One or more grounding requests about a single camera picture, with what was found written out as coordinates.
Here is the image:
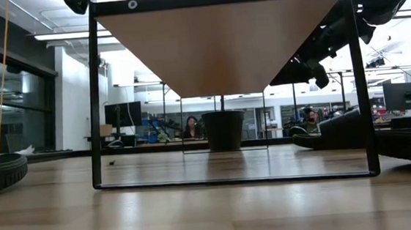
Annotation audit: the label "black-framed wooden shelf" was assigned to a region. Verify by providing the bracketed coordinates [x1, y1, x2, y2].
[78, 0, 382, 199]

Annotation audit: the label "black chair back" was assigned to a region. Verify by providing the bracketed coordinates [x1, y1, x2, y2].
[288, 124, 310, 138]

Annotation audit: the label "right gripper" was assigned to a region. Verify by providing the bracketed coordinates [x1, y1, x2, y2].
[292, 18, 351, 92]

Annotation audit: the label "black computer monitor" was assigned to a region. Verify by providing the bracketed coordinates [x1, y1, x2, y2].
[103, 100, 144, 130]
[382, 81, 411, 114]

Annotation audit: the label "black plant pot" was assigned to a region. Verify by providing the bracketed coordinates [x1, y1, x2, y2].
[200, 108, 248, 153]

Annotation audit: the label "person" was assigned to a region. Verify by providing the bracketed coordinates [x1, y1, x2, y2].
[181, 114, 204, 140]

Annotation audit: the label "brown cardboard box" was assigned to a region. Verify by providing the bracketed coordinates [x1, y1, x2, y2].
[99, 123, 114, 138]

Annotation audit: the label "black track spotlights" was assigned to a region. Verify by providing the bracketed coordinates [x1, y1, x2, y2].
[363, 56, 387, 70]

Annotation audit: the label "white crumpled cloth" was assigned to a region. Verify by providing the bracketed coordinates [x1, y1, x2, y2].
[8, 144, 36, 157]

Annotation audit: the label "black office desk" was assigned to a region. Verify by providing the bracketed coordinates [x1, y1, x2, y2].
[84, 131, 141, 152]

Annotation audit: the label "yellow hanging cable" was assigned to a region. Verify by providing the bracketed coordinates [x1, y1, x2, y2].
[0, 0, 22, 156]

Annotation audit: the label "long fluorescent light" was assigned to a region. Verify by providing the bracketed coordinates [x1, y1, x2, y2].
[32, 28, 114, 43]

